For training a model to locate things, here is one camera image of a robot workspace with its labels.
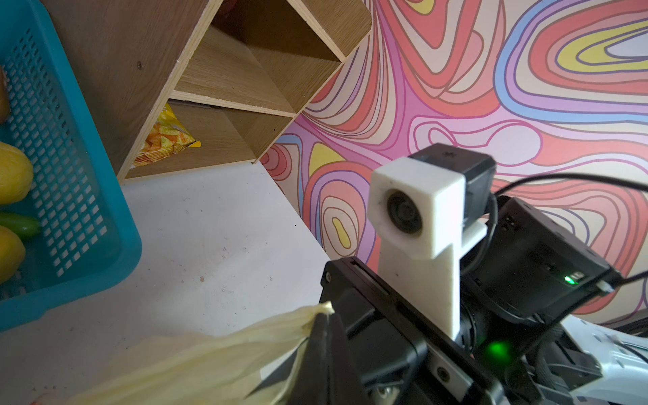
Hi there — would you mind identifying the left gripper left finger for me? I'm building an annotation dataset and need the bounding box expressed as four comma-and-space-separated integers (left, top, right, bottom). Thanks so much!
251, 314, 331, 404

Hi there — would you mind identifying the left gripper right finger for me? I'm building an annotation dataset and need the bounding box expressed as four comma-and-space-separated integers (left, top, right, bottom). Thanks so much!
328, 314, 371, 405

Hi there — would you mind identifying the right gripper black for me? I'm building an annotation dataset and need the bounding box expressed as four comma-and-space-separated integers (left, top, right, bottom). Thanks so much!
320, 258, 505, 404

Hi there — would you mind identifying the yellowish plastic grocery bag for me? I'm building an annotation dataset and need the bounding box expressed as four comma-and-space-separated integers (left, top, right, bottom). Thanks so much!
35, 302, 335, 404

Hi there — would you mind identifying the teal plastic basket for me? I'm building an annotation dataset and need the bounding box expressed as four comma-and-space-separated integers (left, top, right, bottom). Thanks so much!
1, 1, 142, 331

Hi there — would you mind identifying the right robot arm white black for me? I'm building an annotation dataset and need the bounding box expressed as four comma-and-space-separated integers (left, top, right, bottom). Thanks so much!
321, 196, 647, 404

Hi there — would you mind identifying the yellow chip packet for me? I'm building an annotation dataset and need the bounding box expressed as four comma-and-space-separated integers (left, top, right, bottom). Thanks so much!
132, 103, 202, 168

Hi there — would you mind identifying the wooden shelf unit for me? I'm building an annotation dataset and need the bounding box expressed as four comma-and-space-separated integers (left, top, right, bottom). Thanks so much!
45, 0, 372, 181

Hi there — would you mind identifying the yellow toy fruit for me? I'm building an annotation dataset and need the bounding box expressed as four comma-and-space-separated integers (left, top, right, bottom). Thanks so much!
0, 226, 26, 284
0, 143, 34, 205

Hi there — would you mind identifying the green toy pepper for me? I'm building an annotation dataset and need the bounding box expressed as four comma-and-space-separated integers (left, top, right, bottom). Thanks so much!
0, 212, 42, 241

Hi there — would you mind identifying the brown toy potato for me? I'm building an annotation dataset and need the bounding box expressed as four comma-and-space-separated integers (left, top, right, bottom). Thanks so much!
0, 69, 11, 124

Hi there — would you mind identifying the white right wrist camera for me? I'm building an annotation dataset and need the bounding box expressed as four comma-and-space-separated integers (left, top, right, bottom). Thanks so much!
367, 143, 496, 339

